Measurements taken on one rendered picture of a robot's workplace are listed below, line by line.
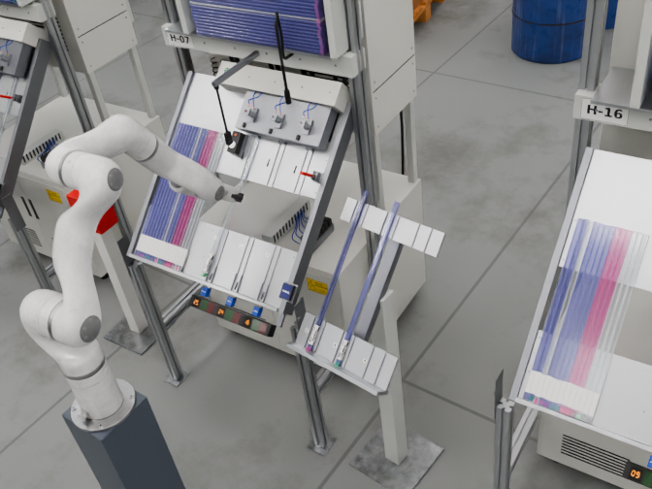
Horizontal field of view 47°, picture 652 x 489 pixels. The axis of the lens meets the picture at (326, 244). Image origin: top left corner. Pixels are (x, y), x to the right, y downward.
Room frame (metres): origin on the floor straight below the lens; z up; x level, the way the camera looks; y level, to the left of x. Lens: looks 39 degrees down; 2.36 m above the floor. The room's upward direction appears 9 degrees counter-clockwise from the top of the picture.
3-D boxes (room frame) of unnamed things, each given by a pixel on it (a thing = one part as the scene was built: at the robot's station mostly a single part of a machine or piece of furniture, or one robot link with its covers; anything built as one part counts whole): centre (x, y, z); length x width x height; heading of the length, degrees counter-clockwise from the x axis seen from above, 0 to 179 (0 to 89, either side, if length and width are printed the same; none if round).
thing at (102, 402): (1.47, 0.72, 0.79); 0.19 x 0.19 x 0.18
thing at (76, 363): (1.49, 0.74, 1.00); 0.19 x 0.12 x 0.24; 56
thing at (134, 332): (2.51, 0.91, 0.39); 0.24 x 0.24 x 0.78; 52
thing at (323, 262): (2.44, 0.05, 0.31); 0.70 x 0.65 x 0.62; 52
